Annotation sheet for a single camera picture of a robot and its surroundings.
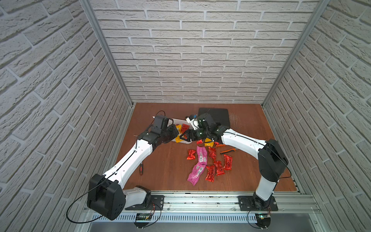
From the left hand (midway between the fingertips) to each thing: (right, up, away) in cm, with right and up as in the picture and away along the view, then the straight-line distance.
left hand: (181, 128), depth 80 cm
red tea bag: (+6, -17, +7) cm, 19 cm away
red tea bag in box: (+1, -1, +19) cm, 19 cm away
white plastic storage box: (0, -10, +14) cm, 17 cm away
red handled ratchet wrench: (-25, -25, +3) cm, 35 cm away
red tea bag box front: (+17, -26, +2) cm, 31 cm away
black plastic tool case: (+28, +8, +27) cm, 39 cm away
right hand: (+2, -4, +2) cm, 5 cm away
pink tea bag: (+8, -26, +1) cm, 27 cm away
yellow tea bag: (-2, 0, +2) cm, 2 cm away
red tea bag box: (+22, -25, +2) cm, 34 cm away
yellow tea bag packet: (+19, -11, +12) cm, 25 cm away
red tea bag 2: (+19, -16, +9) cm, 27 cm away
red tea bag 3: (+29, -21, +7) cm, 36 cm away
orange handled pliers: (+28, -16, +12) cm, 35 cm away
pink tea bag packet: (+13, -17, +7) cm, 22 cm away
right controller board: (+42, -45, -10) cm, 63 cm away
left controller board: (-19, -46, -9) cm, 51 cm away
